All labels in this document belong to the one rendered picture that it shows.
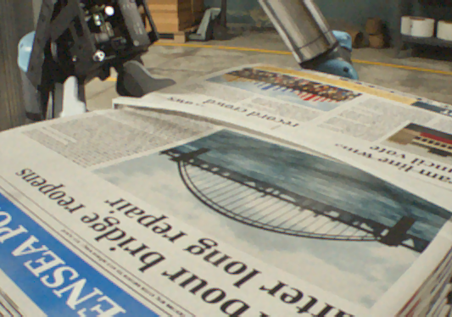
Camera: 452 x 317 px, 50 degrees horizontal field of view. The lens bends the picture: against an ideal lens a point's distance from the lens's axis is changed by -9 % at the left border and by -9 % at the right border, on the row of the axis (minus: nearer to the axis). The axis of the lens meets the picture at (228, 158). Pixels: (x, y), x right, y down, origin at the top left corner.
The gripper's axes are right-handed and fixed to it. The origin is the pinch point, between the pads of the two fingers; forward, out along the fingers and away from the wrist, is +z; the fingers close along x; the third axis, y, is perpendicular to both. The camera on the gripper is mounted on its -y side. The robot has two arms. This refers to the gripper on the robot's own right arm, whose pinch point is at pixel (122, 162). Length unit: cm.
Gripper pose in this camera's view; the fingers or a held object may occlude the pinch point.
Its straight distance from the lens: 48.1
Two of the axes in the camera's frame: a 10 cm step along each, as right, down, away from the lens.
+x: 6.7, -3.0, 6.8
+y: 6.5, -2.2, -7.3
